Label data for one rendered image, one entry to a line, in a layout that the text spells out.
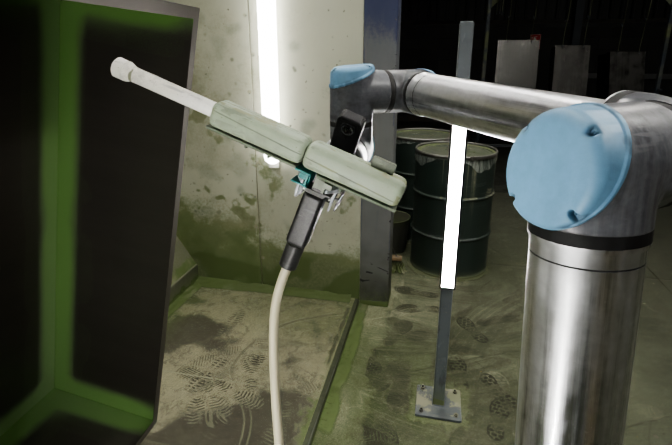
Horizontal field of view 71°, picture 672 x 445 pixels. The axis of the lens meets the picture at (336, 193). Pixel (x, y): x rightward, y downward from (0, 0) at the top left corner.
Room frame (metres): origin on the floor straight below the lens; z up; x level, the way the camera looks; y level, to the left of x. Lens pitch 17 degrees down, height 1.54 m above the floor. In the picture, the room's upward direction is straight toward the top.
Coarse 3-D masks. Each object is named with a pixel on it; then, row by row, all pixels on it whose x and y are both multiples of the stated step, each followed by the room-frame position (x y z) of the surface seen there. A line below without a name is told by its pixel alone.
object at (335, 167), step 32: (128, 64) 0.75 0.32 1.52; (192, 96) 0.72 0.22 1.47; (224, 128) 0.70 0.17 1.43; (256, 128) 0.69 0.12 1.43; (288, 128) 0.70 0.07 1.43; (288, 160) 0.68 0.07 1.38; (320, 160) 0.66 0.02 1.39; (352, 160) 0.66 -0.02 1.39; (384, 160) 0.66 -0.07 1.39; (320, 192) 0.67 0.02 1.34; (352, 192) 0.66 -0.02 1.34; (384, 192) 0.64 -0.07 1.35; (288, 256) 0.69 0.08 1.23
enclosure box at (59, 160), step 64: (0, 0) 1.04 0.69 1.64; (64, 0) 1.20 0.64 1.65; (128, 0) 0.87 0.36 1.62; (0, 64) 1.04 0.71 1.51; (64, 64) 1.20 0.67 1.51; (192, 64) 1.13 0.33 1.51; (0, 128) 1.04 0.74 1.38; (64, 128) 1.21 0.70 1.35; (128, 128) 1.17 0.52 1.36; (0, 192) 1.04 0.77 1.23; (64, 192) 1.21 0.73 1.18; (128, 192) 1.18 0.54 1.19; (0, 256) 1.04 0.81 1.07; (64, 256) 1.22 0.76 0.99; (128, 256) 1.18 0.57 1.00; (0, 320) 1.04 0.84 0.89; (64, 320) 1.22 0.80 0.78; (128, 320) 1.18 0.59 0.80; (0, 384) 1.04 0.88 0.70; (64, 384) 1.23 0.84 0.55; (128, 384) 1.19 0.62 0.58
